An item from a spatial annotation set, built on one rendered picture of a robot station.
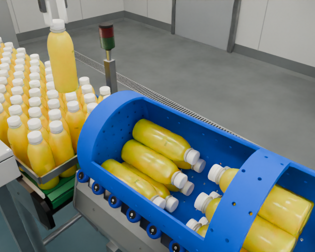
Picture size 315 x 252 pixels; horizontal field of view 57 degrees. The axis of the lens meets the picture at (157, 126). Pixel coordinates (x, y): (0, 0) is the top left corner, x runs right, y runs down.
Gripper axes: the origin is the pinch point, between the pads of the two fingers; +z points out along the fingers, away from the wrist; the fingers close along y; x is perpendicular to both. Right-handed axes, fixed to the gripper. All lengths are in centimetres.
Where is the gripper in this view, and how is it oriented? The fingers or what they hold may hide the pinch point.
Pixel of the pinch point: (54, 11)
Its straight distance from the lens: 86.4
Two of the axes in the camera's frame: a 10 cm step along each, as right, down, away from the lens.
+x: -7.5, -3.8, 5.4
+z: 0.0, 8.2, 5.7
